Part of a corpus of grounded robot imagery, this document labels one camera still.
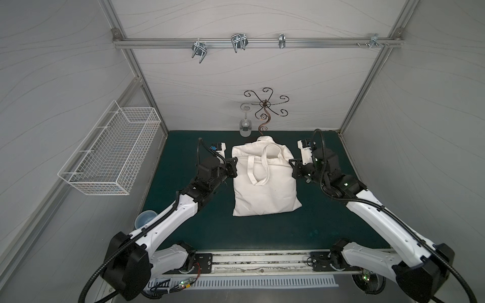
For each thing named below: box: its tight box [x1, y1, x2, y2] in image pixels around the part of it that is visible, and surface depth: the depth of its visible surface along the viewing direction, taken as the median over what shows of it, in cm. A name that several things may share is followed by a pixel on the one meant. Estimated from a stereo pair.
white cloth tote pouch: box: [231, 135, 303, 218], surface depth 80 cm
